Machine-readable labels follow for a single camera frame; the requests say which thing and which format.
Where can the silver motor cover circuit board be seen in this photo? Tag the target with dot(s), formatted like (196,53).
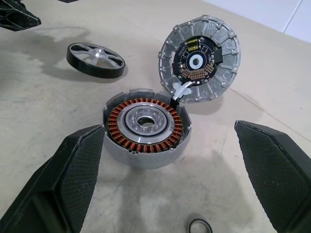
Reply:
(218,72)

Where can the silver motor housing copper stator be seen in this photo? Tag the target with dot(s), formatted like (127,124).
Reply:
(145,160)

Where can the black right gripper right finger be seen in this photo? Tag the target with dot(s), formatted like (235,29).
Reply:
(274,170)

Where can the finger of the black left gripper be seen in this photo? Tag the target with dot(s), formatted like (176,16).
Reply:
(17,18)

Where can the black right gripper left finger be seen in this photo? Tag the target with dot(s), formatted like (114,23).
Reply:
(60,184)

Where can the dark flat object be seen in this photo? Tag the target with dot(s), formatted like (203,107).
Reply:
(69,1)

